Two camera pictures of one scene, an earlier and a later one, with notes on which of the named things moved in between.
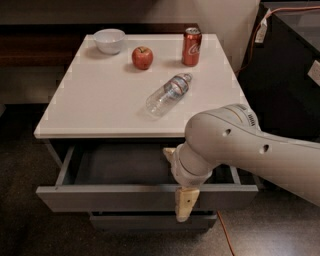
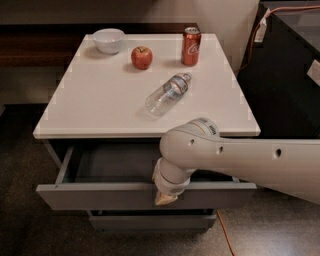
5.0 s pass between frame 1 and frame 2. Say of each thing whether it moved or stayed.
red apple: stayed
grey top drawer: stayed
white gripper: moved
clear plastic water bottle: stayed
